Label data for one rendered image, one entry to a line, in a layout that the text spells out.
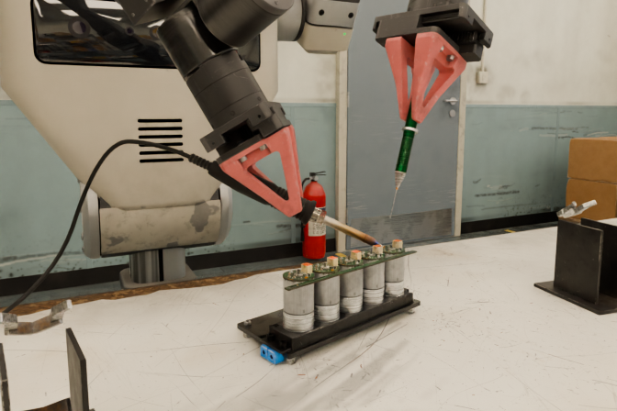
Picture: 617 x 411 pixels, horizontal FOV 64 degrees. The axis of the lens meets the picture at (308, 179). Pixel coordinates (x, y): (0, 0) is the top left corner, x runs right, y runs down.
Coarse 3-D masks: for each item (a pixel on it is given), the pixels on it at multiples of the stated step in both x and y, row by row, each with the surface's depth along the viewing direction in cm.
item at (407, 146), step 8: (408, 112) 48; (408, 120) 48; (408, 128) 47; (408, 136) 47; (400, 144) 48; (408, 144) 47; (400, 152) 47; (408, 152) 47; (400, 160) 47; (408, 160) 47; (400, 168) 47
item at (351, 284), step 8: (352, 272) 41; (360, 272) 42; (344, 280) 41; (352, 280) 41; (360, 280) 42; (344, 288) 41; (352, 288) 41; (360, 288) 42; (344, 296) 41; (352, 296) 41; (360, 296) 42; (344, 304) 42; (352, 304) 41; (360, 304) 42; (344, 312) 42; (352, 312) 42
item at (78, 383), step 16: (64, 304) 26; (0, 320) 25; (16, 320) 26; (48, 320) 28; (0, 352) 25; (80, 352) 25; (0, 368) 24; (80, 368) 25; (0, 384) 24; (80, 384) 25; (64, 400) 26; (80, 400) 25
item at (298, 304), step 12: (300, 288) 37; (312, 288) 38; (288, 300) 38; (300, 300) 38; (312, 300) 38; (288, 312) 38; (300, 312) 38; (312, 312) 38; (288, 324) 38; (300, 324) 38; (312, 324) 39
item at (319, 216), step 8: (312, 216) 46; (320, 216) 46; (320, 224) 46; (328, 224) 46; (336, 224) 46; (344, 224) 46; (344, 232) 46; (352, 232) 46; (360, 232) 46; (360, 240) 46; (368, 240) 46
